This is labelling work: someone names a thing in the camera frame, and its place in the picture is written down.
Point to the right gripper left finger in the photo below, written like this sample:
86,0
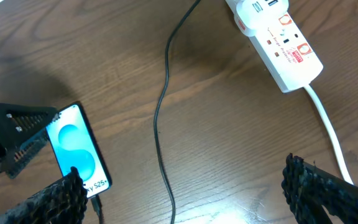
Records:
63,202

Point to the white power strip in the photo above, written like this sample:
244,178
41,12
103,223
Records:
286,53

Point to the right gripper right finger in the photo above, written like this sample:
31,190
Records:
313,194

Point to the blue Samsung Galaxy smartphone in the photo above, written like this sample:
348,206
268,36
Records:
74,145

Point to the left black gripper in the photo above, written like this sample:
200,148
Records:
20,128

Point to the white USB charger plug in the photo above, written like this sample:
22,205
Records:
253,15

